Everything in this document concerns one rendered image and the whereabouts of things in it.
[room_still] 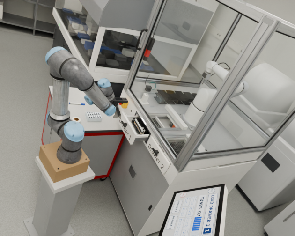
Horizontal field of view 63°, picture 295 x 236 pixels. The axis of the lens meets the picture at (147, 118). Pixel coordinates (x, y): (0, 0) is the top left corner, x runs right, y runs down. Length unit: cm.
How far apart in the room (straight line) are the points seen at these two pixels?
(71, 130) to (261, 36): 109
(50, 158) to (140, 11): 153
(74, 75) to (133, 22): 134
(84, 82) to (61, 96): 22
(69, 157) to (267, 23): 127
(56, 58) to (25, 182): 154
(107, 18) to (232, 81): 135
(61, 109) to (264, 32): 112
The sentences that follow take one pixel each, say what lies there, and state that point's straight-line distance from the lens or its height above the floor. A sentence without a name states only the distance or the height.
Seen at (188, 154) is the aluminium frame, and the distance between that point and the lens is 160.
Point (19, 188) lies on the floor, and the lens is 251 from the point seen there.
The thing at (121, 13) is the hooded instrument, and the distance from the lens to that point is 235.
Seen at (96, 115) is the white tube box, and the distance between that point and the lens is 210.
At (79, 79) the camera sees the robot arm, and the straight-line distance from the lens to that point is 120.
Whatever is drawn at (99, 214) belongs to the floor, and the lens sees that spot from 244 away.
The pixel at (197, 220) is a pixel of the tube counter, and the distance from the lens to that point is 128.
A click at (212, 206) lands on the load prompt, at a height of 116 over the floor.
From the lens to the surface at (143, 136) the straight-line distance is 192.
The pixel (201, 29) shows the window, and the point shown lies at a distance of 162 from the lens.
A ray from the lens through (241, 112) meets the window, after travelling 163.
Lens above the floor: 202
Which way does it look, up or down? 32 degrees down
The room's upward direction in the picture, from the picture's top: 25 degrees clockwise
